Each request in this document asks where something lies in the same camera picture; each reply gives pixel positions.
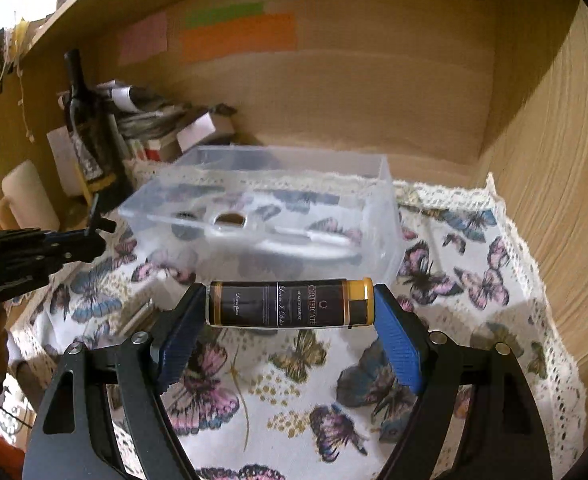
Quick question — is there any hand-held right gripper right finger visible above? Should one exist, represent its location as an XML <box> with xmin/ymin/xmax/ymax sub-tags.
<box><xmin>373</xmin><ymin>283</ymin><xmax>555</xmax><ymax>480</ymax></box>

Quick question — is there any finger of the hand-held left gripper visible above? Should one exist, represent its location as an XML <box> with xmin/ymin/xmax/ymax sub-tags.
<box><xmin>86</xmin><ymin>193</ymin><xmax>118</xmax><ymax>236</ymax></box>
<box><xmin>38</xmin><ymin>229</ymin><xmax>108</xmax><ymax>267</ymax></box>

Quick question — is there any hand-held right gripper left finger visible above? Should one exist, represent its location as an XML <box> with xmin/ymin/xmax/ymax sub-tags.
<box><xmin>21</xmin><ymin>282</ymin><xmax>209</xmax><ymax>480</ymax></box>

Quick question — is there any brown bottle with gold cap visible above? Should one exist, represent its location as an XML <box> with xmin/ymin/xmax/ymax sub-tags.
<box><xmin>206</xmin><ymin>277</ymin><xmax>375</xmax><ymax>331</ymax></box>

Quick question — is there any clear plastic storage box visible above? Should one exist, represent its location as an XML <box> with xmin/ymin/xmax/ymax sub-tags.
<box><xmin>118</xmin><ymin>145</ymin><xmax>405</xmax><ymax>287</ymax></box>

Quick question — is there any white card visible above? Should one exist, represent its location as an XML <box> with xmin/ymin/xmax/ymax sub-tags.
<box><xmin>46</xmin><ymin>127</ymin><xmax>86</xmax><ymax>197</ymax></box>

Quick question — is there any cream mug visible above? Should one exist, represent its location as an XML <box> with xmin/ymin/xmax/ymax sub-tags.
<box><xmin>0</xmin><ymin>160</ymin><xmax>61</xmax><ymax>242</ymax></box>

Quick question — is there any dark wine bottle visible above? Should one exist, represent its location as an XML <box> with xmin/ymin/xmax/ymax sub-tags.
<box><xmin>63</xmin><ymin>49</ymin><xmax>134</xmax><ymax>211</ymax></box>

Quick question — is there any pile of magazines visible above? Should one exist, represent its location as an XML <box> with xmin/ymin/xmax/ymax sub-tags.
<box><xmin>93</xmin><ymin>79</ymin><xmax>239</xmax><ymax>163</ymax></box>

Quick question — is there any butterfly print tablecloth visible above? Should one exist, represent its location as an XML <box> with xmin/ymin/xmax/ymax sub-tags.
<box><xmin>4</xmin><ymin>157</ymin><xmax>588</xmax><ymax>480</ymax></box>

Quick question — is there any small white box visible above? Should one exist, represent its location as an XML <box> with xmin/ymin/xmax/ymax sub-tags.
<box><xmin>176</xmin><ymin>112</ymin><xmax>235</xmax><ymax>154</ymax></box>

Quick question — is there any white plastic utensil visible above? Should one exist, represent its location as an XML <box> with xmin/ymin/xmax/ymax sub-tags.
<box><xmin>174</xmin><ymin>207</ymin><xmax>362</xmax><ymax>262</ymax></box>

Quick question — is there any pink sticky note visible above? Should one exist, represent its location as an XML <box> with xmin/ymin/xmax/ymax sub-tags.
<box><xmin>118</xmin><ymin>12</ymin><xmax>169</xmax><ymax>65</ymax></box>

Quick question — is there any orange sticky note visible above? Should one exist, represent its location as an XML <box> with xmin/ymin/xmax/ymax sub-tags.
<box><xmin>179</xmin><ymin>13</ymin><xmax>297</xmax><ymax>64</ymax></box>

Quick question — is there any green sticky note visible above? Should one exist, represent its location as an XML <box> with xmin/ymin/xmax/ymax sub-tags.
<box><xmin>183</xmin><ymin>2</ymin><xmax>265</xmax><ymax>29</ymax></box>

